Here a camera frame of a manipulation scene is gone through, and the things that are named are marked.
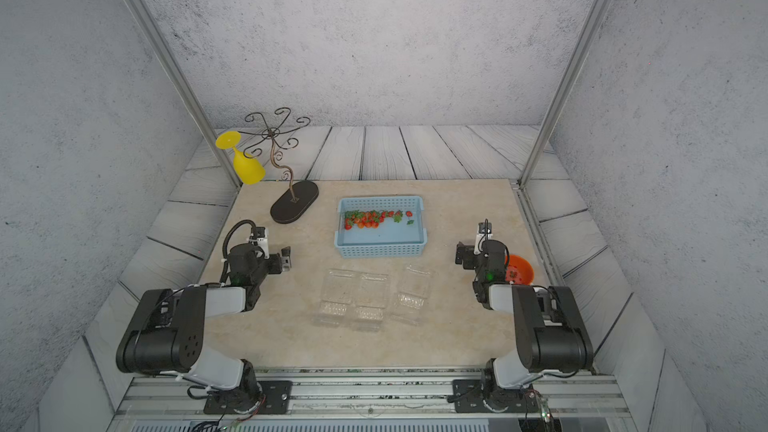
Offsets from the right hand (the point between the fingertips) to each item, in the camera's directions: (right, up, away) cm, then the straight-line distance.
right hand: (479, 241), depth 94 cm
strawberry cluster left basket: (-37, +7, +14) cm, 40 cm away
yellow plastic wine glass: (-73, +23, +3) cm, 77 cm away
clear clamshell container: (-44, -15, -2) cm, 46 cm away
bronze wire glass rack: (-62, +15, +21) cm, 67 cm away
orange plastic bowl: (+11, -8, -3) cm, 14 cm away
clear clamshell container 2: (-33, -16, -3) cm, 37 cm away
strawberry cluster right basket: (-25, +7, +16) cm, 30 cm away
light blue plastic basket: (-31, +4, +14) cm, 35 cm away
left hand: (-63, -2, +1) cm, 63 cm away
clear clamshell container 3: (-21, -16, -3) cm, 27 cm away
